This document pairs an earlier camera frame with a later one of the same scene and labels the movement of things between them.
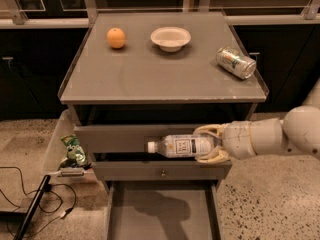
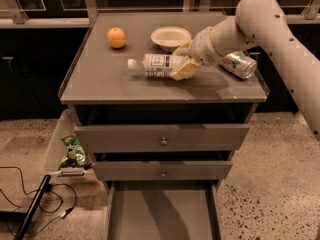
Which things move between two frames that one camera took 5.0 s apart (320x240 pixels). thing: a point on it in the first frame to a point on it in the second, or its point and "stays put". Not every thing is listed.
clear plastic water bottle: [184, 146] to [157, 65]
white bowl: [170, 38] stays put
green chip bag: [76, 157] stays put
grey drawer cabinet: [130, 77] stays put
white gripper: [237, 139] to [202, 48]
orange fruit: [116, 38] stays put
